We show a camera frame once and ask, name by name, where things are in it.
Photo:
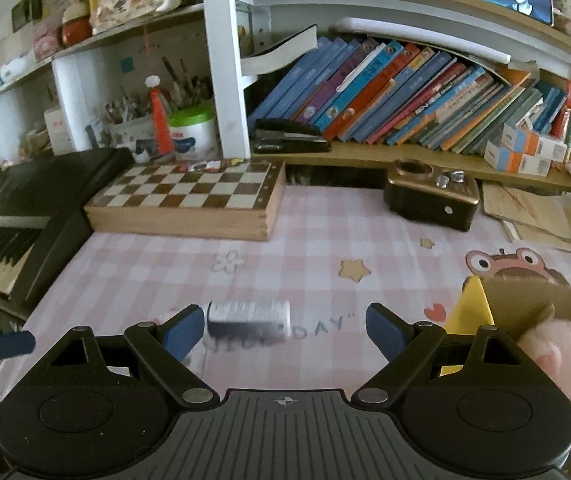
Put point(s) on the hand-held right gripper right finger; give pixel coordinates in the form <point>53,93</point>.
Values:
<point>383,330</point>

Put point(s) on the dark brown radio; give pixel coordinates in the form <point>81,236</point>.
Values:
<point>425,200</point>

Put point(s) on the pile of brown paper sheets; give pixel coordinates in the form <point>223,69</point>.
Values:
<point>530,210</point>

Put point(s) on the wooden chessboard box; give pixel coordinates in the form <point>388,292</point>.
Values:
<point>185,190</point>

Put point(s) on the white box with red label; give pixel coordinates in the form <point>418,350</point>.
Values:
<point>59,132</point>

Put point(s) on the black electronic keyboard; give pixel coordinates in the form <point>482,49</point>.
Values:
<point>40,180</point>

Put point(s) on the white jar with green lid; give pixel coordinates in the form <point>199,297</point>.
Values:
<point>193,135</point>

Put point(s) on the dark framed plant picture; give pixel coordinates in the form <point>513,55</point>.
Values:
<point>27,5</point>

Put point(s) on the orange glue bottle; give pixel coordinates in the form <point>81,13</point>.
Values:
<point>161,125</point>

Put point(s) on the black stapler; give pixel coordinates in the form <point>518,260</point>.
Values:
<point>290,140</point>

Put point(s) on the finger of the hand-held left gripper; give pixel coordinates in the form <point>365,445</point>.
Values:
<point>5,346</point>

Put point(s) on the row of leaning books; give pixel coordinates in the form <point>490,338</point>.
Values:
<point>390,95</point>

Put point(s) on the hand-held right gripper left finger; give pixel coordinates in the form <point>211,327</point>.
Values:
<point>185,332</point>

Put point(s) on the yellow cardboard box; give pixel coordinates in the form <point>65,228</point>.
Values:
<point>478,305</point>

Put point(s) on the white bookshelf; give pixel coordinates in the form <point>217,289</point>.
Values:
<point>220,60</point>

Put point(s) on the desktop with pink checkered cloth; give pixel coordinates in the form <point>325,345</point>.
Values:
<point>315,260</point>

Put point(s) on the white pen holder with pens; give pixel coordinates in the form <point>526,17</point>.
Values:
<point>130,132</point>

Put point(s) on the red round pot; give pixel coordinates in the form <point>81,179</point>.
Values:
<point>76,30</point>

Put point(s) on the pink plush pig toy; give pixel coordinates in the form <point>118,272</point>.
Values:
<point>565,350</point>

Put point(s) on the orange and white small box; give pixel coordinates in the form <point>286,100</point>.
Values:
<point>513,160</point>
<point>530,141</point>

